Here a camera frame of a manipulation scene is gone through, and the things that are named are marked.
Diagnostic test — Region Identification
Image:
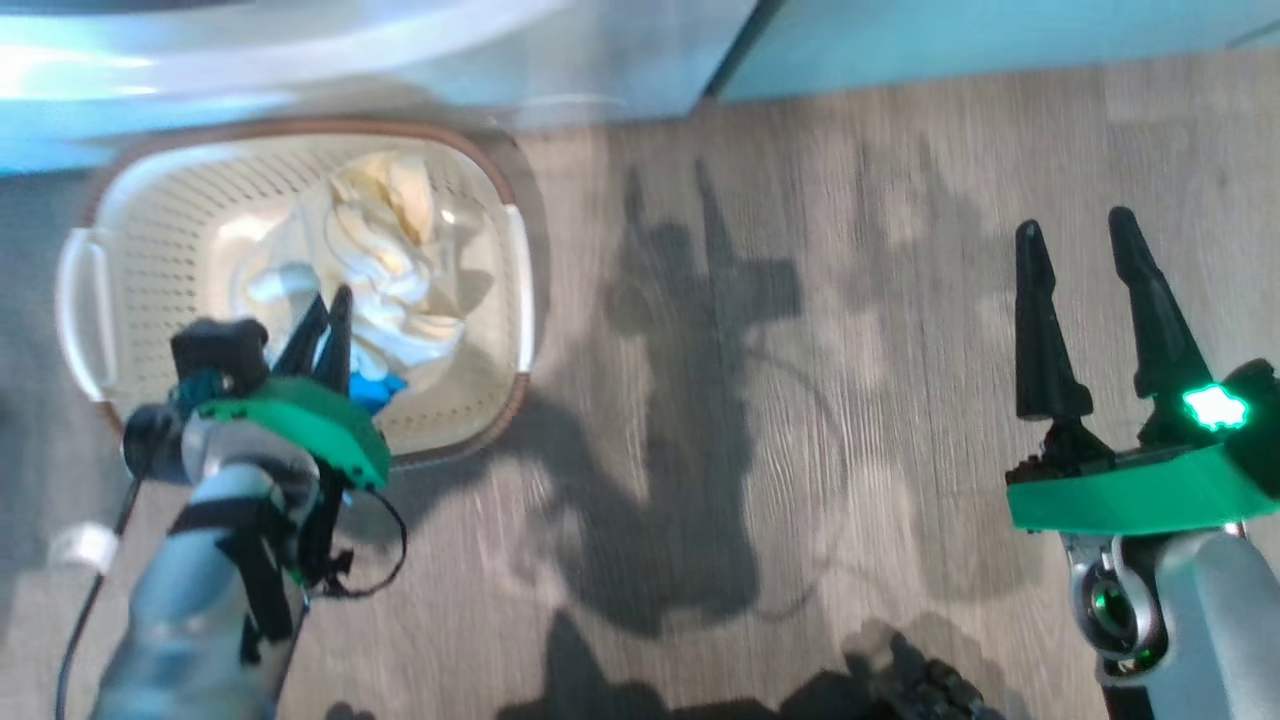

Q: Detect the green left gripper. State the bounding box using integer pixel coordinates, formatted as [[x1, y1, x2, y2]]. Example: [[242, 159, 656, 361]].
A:
[[195, 285, 393, 493]]

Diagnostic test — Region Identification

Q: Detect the blue garment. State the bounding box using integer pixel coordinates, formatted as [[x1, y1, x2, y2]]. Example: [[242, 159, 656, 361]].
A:
[[345, 368, 410, 414]]

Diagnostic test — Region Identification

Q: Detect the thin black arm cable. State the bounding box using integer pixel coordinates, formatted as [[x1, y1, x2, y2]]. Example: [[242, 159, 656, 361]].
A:
[[50, 480, 143, 720]]

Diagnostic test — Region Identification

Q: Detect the cream perforated laundry basket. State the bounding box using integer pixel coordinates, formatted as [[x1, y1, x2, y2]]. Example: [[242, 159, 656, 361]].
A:
[[55, 118, 536, 469]]

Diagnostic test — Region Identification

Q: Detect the pale yellow bear print garment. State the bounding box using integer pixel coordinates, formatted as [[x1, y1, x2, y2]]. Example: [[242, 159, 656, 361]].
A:
[[232, 150, 496, 373]]

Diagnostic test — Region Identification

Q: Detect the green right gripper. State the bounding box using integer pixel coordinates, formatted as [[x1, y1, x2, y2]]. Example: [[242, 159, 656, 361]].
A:
[[1004, 206, 1280, 536]]

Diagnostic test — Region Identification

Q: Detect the white washing machine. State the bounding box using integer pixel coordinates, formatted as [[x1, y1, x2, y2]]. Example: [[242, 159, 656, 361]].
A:
[[0, 0, 763, 179]]

